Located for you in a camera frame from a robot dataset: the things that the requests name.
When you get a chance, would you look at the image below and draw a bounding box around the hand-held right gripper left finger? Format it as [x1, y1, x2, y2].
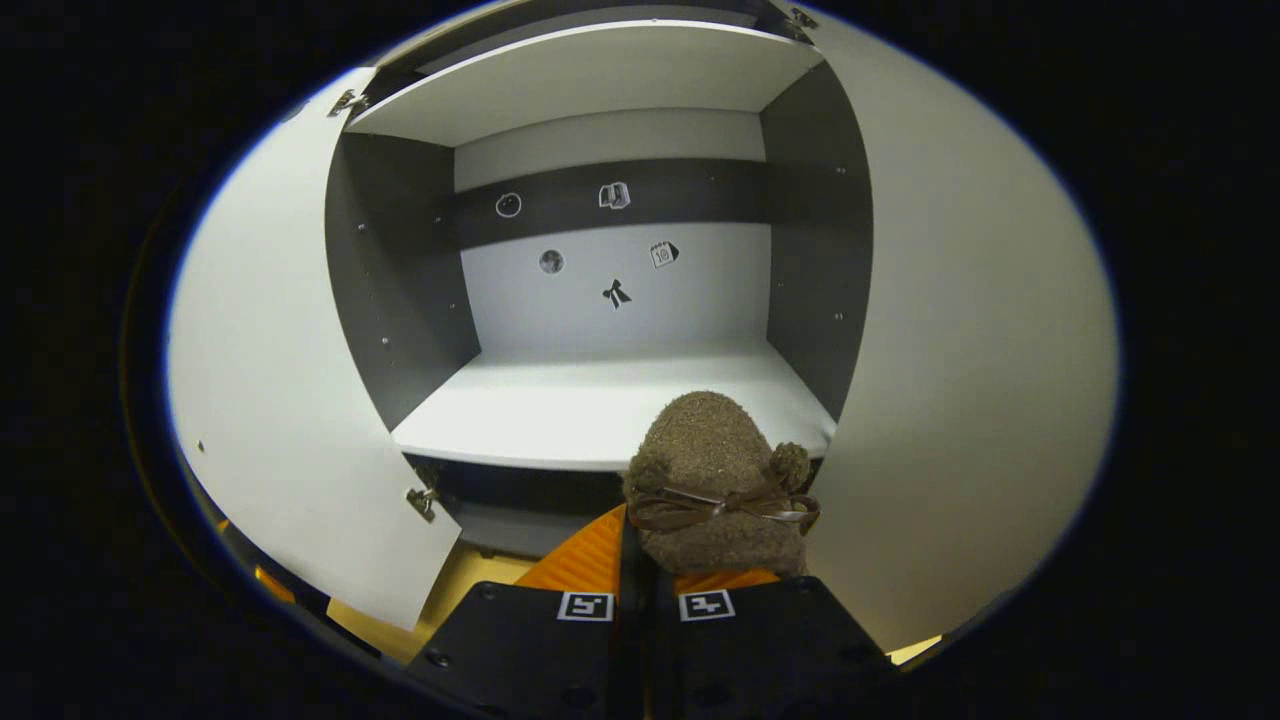
[408, 503, 629, 720]

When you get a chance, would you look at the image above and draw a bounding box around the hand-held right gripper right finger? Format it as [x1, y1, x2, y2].
[638, 555, 893, 720]

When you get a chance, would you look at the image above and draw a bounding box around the brown fuzzy shoe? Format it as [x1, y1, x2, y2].
[622, 390, 821, 580]

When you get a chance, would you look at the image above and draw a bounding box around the white shoe cabinet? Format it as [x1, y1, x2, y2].
[322, 0, 876, 561]

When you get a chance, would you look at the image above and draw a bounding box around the white shoe cabinet door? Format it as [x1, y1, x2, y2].
[800, 10, 1121, 653]
[165, 65, 463, 633]

